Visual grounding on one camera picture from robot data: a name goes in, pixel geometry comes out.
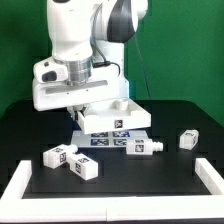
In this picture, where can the white U-shaped fence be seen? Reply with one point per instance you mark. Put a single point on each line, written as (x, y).
(14, 208)

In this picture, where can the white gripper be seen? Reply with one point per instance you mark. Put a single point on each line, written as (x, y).
(59, 84)

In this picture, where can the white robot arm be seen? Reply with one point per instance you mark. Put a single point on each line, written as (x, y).
(95, 29)

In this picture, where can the white marker sheet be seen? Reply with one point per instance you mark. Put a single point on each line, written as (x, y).
(105, 139)

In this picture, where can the white square tabletop part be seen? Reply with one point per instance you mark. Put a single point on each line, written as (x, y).
(113, 115)

